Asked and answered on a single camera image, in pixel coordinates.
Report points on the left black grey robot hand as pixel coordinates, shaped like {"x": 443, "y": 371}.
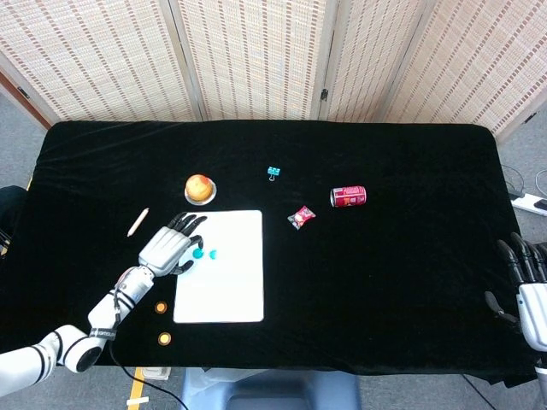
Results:
{"x": 164, "y": 254}

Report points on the right black grey robot hand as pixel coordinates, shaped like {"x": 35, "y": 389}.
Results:
{"x": 534, "y": 316}

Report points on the blue round magnet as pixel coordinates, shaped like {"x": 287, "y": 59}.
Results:
{"x": 212, "y": 255}
{"x": 198, "y": 253}

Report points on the yellow round magnet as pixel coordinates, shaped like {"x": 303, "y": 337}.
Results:
{"x": 164, "y": 338}
{"x": 160, "y": 307}

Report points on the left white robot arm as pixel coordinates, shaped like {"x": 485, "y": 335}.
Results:
{"x": 102, "y": 314}

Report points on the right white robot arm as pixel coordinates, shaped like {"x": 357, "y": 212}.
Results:
{"x": 542, "y": 376}

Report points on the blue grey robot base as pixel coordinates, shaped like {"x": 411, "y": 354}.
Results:
{"x": 273, "y": 393}

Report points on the white magnetic board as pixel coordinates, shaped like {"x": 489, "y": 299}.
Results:
{"x": 226, "y": 282}

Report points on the orange fruit on plate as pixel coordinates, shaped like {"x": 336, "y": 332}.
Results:
{"x": 198, "y": 188}

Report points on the white power strip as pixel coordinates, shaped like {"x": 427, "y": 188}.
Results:
{"x": 530, "y": 201}

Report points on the white floor box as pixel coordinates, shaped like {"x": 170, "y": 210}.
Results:
{"x": 156, "y": 373}

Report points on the blue binder clip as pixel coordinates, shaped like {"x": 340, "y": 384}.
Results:
{"x": 274, "y": 171}

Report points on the red snack packet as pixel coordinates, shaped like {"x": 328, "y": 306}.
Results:
{"x": 301, "y": 217}

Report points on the white floor label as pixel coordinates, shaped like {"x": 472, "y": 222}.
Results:
{"x": 137, "y": 401}

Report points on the black velvet table cloth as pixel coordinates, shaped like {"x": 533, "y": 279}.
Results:
{"x": 384, "y": 277}

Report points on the black fabric object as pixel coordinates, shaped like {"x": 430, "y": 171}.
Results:
{"x": 10, "y": 205}

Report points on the red drink can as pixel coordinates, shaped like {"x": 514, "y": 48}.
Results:
{"x": 350, "y": 196}

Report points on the woven bamboo folding screen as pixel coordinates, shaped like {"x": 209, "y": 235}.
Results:
{"x": 256, "y": 55}

